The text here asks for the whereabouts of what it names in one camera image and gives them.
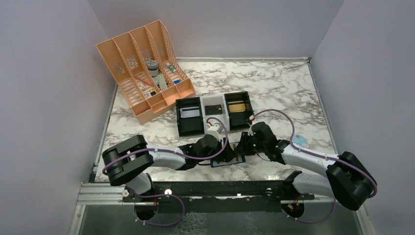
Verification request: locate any white plastic bin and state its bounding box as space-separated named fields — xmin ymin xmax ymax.
xmin=199 ymin=94 xmax=230 ymax=134

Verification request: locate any orange plastic file organizer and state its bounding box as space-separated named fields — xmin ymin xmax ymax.
xmin=96 ymin=20 xmax=196 ymax=124

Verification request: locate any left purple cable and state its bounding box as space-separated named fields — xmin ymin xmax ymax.
xmin=102 ymin=117 xmax=229 ymax=176

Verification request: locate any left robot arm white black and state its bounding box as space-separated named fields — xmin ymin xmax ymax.
xmin=102 ymin=134 xmax=239 ymax=196

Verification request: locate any silver credit card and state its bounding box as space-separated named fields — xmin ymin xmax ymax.
xmin=180 ymin=107 xmax=201 ymax=118

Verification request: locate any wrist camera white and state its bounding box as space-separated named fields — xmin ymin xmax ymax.
xmin=206 ymin=123 xmax=224 ymax=141
xmin=248 ymin=118 xmax=257 ymax=136

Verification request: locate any black plastic bin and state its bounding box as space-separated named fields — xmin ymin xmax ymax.
xmin=224 ymin=92 xmax=254 ymax=131
xmin=176 ymin=97 xmax=205 ymax=137

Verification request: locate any grey round tape roll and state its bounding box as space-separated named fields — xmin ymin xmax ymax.
xmin=146 ymin=60 xmax=159 ymax=77

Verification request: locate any green white marker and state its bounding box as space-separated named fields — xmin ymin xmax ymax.
xmin=166 ymin=63 xmax=177 ymax=73

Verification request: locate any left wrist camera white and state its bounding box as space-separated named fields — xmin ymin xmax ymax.
xmin=206 ymin=123 xmax=224 ymax=141

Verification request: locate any clear blue plastic case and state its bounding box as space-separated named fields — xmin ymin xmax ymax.
xmin=292 ymin=134 xmax=308 ymax=148

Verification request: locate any orange pencil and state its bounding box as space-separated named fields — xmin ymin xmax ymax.
xmin=134 ymin=76 xmax=153 ymax=86

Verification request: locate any black credit card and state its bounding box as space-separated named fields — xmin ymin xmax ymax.
xmin=205 ymin=104 xmax=223 ymax=116

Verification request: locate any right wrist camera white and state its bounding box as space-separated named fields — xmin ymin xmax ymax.
xmin=248 ymin=118 xmax=257 ymax=136

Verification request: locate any gold credit card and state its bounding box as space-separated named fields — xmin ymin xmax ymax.
xmin=228 ymin=101 xmax=246 ymax=113

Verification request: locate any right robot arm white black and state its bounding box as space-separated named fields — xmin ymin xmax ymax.
xmin=235 ymin=122 xmax=377 ymax=211

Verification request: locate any right black plastic bin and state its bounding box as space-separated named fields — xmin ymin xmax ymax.
xmin=224 ymin=92 xmax=254 ymax=131

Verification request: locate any left black plastic bin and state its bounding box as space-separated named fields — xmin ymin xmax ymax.
xmin=176 ymin=97 xmax=205 ymax=137

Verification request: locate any blue leather card holder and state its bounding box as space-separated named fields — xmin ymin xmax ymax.
xmin=210 ymin=142 xmax=246 ymax=168

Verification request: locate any black metal base rail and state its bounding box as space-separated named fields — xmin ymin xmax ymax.
xmin=122 ymin=180 xmax=314 ymax=213

